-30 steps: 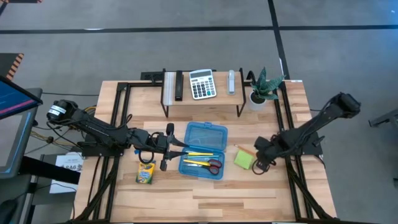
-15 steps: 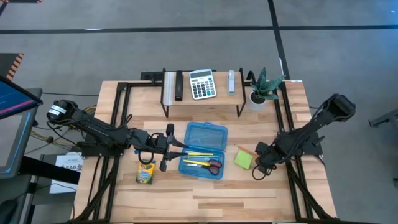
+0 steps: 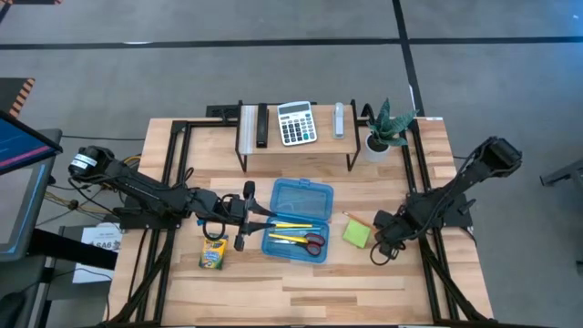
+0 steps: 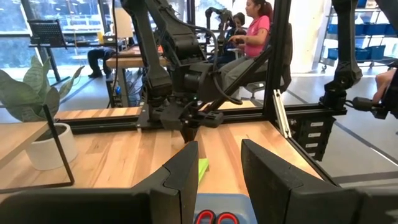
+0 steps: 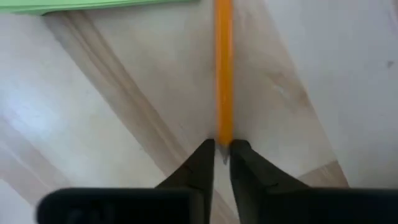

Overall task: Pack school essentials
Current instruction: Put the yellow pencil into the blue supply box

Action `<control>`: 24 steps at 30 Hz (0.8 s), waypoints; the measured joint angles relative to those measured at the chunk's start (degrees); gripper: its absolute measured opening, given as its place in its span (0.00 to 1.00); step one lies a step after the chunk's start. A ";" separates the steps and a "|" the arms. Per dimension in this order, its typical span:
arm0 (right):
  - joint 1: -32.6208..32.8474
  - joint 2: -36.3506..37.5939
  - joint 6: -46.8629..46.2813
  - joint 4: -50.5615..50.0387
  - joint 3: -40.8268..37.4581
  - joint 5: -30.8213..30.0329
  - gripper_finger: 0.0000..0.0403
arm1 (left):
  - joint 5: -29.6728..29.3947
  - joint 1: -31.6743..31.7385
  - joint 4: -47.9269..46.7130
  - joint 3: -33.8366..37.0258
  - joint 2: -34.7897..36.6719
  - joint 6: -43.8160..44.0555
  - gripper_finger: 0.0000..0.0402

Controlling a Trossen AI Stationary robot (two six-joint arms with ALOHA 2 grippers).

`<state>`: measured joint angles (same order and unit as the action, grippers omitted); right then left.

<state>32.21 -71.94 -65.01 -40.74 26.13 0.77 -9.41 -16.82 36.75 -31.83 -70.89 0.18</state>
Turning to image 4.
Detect black perforated music stand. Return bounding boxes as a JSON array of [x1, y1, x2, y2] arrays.
[[27, 19, 68, 82]]

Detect green sticky note pad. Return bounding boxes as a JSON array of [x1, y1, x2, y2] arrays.
[[198, 157, 210, 185]]

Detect red handled scissors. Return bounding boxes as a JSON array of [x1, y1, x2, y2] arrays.
[[195, 209, 241, 224]]

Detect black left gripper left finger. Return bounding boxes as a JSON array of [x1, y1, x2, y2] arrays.
[[0, 140, 200, 224]]

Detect silver aluminium bracket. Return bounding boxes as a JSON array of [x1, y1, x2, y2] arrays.
[[272, 89, 293, 139]]

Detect potted plant in white pot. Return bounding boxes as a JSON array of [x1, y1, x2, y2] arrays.
[[0, 55, 85, 171]]

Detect black aluminium table frame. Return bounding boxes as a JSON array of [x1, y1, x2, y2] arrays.
[[55, 0, 349, 187]]

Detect person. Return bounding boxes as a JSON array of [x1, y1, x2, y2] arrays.
[[86, 47, 118, 79], [211, 12, 247, 68], [219, 0, 275, 100]]

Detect person's forearm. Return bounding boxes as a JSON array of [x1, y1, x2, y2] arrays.
[[371, 68, 398, 105]]

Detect wooden background table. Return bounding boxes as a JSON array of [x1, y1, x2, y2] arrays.
[[104, 45, 170, 108]]

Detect shelf with blue bins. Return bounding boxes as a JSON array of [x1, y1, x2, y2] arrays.
[[320, 0, 398, 72]]

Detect blue plastic pencil case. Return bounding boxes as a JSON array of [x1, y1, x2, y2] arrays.
[[193, 192, 259, 224]]

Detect wooden shelf riser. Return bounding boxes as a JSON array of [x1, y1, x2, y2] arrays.
[[0, 104, 75, 194]]

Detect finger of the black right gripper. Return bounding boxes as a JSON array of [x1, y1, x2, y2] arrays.
[[189, 123, 200, 142], [179, 123, 191, 144]]

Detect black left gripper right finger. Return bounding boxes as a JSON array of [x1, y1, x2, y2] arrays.
[[241, 138, 398, 224]]

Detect white board panel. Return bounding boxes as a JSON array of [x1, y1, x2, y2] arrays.
[[112, 7, 134, 40]]

